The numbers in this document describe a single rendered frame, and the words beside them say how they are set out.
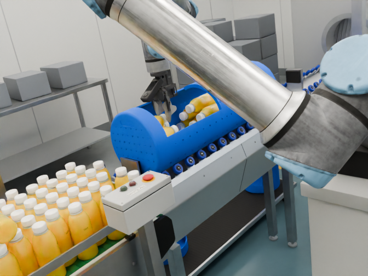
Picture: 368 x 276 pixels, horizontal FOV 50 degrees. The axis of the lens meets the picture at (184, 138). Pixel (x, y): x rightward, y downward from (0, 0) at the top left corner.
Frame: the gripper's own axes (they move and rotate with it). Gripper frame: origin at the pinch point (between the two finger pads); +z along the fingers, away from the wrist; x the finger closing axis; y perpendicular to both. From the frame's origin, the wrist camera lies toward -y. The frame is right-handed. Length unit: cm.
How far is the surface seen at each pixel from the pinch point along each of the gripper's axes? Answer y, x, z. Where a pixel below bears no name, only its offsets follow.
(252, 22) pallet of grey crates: 329, 171, -2
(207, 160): 10.6, -11.1, 21.7
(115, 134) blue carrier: -18.8, 9.3, 0.9
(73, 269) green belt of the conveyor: -64, -18, 24
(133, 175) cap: -34.4, -18.2, 6.5
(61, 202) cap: -58, -11, 6
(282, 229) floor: 96, 9, 114
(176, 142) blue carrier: -8.8, -14.3, 5.1
